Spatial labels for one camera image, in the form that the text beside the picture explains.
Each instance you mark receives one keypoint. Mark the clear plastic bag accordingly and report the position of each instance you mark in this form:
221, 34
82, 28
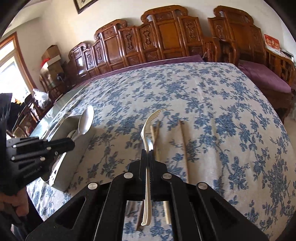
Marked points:
41, 97

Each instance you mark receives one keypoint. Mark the person's left hand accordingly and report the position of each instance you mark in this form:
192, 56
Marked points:
16, 204

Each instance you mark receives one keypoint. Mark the wooden door frame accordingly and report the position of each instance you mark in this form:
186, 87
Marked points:
20, 60

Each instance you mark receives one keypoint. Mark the carved wooden sofa bench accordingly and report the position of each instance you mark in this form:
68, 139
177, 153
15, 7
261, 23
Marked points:
168, 30

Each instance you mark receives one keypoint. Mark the grey metal tray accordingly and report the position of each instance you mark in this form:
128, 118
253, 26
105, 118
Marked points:
67, 169

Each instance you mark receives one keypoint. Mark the blue floral tablecloth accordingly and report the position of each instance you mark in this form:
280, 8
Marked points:
208, 104

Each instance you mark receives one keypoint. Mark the framed peacock painting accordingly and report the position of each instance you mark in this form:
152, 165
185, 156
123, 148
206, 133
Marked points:
83, 5

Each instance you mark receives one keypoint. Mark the brown wooden chopstick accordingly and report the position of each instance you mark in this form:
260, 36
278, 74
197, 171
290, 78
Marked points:
156, 134

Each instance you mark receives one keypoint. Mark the purple armchair cushion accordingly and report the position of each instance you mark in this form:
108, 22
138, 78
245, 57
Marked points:
266, 76

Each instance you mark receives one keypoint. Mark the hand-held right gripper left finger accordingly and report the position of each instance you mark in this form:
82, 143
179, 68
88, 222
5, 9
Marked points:
145, 162

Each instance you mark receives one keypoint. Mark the white plastic fork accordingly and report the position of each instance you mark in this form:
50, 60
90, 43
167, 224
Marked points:
145, 132

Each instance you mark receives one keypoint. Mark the wooden chair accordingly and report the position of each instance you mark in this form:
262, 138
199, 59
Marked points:
30, 111

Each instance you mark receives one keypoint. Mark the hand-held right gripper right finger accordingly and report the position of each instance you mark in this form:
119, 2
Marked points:
151, 162

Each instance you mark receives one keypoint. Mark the brown cardboard box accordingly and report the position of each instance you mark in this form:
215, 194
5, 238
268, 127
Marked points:
51, 52

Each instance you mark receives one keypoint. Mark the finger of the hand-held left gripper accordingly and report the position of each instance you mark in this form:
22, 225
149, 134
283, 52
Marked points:
64, 144

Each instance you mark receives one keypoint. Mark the white plastic soup spoon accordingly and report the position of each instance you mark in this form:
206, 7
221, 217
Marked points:
86, 118

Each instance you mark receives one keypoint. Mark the carved wooden armchair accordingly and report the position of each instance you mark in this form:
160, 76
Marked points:
238, 25

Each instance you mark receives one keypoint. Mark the purple bench cushion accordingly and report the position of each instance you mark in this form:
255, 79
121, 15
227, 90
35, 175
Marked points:
185, 59

